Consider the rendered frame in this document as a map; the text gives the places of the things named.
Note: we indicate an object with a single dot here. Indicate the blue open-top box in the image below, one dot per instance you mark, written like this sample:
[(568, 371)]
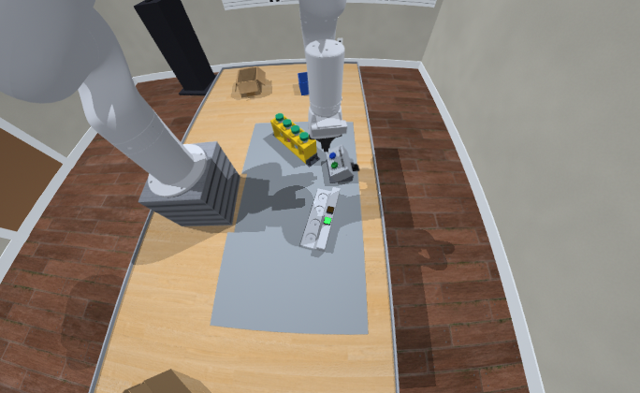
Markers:
[(304, 88)]

